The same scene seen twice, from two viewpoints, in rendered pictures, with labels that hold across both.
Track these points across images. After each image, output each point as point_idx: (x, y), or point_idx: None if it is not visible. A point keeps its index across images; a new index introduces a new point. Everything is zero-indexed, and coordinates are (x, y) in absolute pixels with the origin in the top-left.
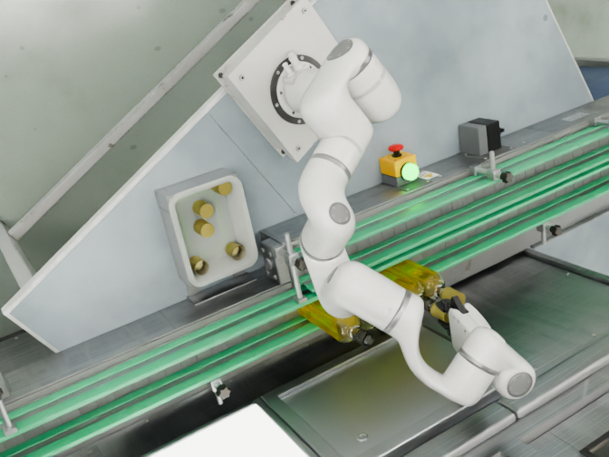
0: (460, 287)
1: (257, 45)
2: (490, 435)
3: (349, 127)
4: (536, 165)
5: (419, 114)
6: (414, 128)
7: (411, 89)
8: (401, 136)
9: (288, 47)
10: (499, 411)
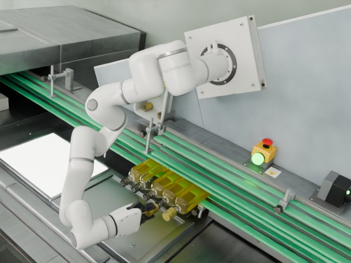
0: (245, 244)
1: (206, 27)
2: (84, 256)
3: (135, 78)
4: (320, 230)
5: (304, 140)
6: (296, 145)
7: (308, 121)
8: (284, 141)
9: (222, 38)
10: (100, 257)
